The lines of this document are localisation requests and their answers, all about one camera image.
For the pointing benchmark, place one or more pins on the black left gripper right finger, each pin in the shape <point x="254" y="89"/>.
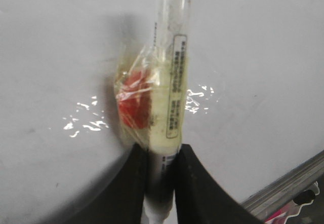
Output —
<point x="199" y="199"/>

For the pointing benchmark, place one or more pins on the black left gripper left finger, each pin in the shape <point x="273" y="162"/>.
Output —
<point x="122" y="200"/>

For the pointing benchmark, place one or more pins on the white black whiteboard marker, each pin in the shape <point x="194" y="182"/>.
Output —
<point x="150" y="91"/>

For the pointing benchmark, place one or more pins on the pink white sticker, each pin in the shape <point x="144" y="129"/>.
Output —
<point x="293" y="208"/>

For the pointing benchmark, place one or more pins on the white whiteboard with aluminium frame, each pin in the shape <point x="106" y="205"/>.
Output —
<point x="254" y="107"/>

